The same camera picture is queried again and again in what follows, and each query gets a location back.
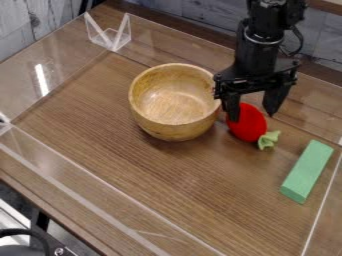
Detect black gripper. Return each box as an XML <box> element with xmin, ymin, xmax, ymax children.
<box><xmin>214</xmin><ymin>58</ymin><xmax>300</xmax><ymax>122</ymax></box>

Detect red plush fruit green leaf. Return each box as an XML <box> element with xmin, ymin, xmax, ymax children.
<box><xmin>226</xmin><ymin>103</ymin><xmax>281</xmax><ymax>150</ymax></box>

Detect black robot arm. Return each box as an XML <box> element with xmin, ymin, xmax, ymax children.
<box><xmin>214</xmin><ymin>0</ymin><xmax>308</xmax><ymax>122</ymax></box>

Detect wooden bowl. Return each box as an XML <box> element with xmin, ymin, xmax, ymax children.
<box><xmin>129</xmin><ymin>63</ymin><xmax>221</xmax><ymax>141</ymax></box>

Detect green rectangular block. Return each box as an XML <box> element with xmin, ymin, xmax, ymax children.
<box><xmin>280</xmin><ymin>140</ymin><xmax>334</xmax><ymax>204</ymax></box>

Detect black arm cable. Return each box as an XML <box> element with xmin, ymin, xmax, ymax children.
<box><xmin>280</xmin><ymin>25</ymin><xmax>306</xmax><ymax>57</ymax></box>

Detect clear acrylic corner bracket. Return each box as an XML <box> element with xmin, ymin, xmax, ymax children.
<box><xmin>84</xmin><ymin>12</ymin><xmax>131</xmax><ymax>52</ymax></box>

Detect black table leg bracket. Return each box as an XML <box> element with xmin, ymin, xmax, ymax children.
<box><xmin>31</xmin><ymin>208</ymin><xmax>94</xmax><ymax>256</ymax></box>

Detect black cable bottom left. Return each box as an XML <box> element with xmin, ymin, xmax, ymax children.
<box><xmin>0</xmin><ymin>227</ymin><xmax>51</xmax><ymax>256</ymax></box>

